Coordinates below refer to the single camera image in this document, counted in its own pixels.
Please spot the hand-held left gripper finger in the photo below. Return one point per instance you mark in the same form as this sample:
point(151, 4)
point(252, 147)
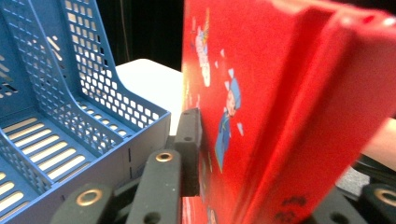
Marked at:
point(190, 161)

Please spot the red picture book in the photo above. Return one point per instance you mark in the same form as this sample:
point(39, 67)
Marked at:
point(280, 93)

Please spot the blue plastic file rack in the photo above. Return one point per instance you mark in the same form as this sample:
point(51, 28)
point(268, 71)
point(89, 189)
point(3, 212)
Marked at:
point(62, 124)

